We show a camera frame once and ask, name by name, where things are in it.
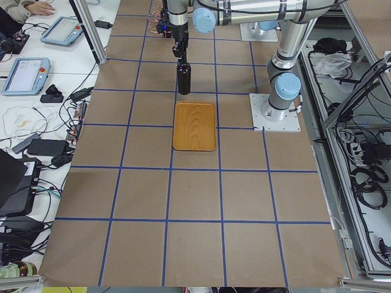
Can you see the aluminium frame post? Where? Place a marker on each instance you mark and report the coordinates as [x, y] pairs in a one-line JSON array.
[[85, 19]]

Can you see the copper wire bottle basket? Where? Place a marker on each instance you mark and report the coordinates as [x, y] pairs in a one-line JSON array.
[[157, 17]]

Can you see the teach pendant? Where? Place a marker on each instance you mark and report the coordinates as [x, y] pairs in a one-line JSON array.
[[27, 76], [63, 32]]

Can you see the teach pendant far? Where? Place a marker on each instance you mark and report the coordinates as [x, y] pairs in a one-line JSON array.
[[63, 32]]

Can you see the teach pendant near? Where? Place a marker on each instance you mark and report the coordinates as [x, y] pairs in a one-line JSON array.
[[27, 76]]

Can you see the person hand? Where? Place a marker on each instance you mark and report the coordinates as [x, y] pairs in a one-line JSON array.
[[41, 8]]

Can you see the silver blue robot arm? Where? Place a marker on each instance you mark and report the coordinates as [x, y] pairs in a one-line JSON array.
[[264, 26], [296, 17]]

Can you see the black laptop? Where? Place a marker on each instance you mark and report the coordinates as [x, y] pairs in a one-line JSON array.
[[18, 179]]

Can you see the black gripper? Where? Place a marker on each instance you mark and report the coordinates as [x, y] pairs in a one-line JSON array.
[[181, 33]]

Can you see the wooden tray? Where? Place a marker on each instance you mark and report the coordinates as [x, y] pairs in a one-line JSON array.
[[194, 126]]

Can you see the black power adapter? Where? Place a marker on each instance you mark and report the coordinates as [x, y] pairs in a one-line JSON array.
[[103, 24]]

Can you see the dark wine bottle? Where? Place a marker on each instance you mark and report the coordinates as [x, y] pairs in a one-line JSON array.
[[184, 76]]

